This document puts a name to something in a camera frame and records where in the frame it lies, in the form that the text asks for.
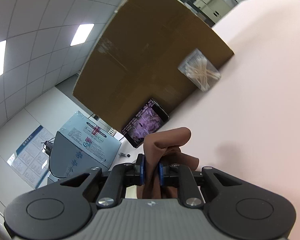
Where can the blue wall notice board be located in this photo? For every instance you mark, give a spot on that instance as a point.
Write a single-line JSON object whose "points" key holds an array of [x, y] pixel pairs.
{"points": [[30, 161]]}

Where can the clear jar of cotton swabs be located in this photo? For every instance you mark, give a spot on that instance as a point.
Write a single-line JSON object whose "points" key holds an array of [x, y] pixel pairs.
{"points": [[198, 69]]}

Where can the black power adapter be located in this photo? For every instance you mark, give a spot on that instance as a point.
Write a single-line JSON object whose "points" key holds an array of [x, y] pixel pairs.
{"points": [[47, 147]]}

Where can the black smartphone showing video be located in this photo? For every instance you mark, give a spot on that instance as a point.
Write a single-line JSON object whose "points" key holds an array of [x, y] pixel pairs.
{"points": [[147, 120]]}

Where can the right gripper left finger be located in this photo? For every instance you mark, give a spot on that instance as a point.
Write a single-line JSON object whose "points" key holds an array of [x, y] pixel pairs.
{"points": [[119, 179]]}

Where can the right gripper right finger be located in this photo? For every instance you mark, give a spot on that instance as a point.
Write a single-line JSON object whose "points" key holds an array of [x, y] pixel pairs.
{"points": [[181, 177]]}

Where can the large brown cardboard box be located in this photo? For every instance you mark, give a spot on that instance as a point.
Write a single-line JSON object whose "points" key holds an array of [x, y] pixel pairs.
{"points": [[136, 58]]}

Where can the black pen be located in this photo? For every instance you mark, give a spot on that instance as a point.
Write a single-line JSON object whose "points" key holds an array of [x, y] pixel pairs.
{"points": [[124, 155]]}

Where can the light blue tissue carton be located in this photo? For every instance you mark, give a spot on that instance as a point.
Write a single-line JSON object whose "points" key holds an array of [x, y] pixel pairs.
{"points": [[80, 145]]}

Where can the brown cleaning cloth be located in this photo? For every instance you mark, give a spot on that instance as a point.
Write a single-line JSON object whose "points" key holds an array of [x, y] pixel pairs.
{"points": [[164, 147]]}

